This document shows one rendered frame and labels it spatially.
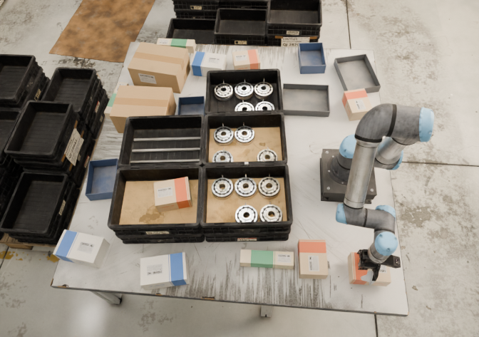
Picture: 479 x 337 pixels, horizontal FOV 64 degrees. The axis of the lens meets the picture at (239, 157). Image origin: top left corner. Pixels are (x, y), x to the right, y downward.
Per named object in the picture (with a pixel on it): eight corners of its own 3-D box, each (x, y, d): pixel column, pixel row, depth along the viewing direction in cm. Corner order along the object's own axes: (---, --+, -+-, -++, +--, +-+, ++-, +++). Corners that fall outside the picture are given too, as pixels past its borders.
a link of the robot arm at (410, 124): (364, 144, 182) (394, 97, 130) (398, 149, 180) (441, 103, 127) (361, 169, 179) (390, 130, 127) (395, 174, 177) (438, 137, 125)
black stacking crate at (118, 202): (204, 177, 189) (202, 166, 179) (202, 235, 174) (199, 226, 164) (125, 179, 190) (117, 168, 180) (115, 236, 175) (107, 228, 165)
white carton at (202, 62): (191, 75, 240) (189, 65, 232) (196, 61, 246) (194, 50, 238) (222, 79, 237) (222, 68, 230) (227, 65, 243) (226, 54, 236)
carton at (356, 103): (370, 118, 218) (373, 110, 212) (349, 121, 217) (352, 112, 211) (361, 97, 226) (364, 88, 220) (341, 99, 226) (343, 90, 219)
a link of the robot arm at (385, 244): (400, 231, 139) (399, 253, 135) (390, 241, 149) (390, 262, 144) (377, 226, 140) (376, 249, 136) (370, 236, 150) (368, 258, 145)
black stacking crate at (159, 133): (207, 127, 205) (204, 115, 195) (204, 177, 189) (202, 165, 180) (132, 130, 206) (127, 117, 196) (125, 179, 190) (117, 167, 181)
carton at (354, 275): (383, 259, 174) (388, 254, 168) (385, 286, 168) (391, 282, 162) (347, 256, 176) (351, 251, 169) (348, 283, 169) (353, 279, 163)
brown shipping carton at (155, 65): (134, 86, 237) (127, 68, 223) (147, 60, 248) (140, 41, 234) (180, 93, 232) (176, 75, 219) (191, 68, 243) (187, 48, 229)
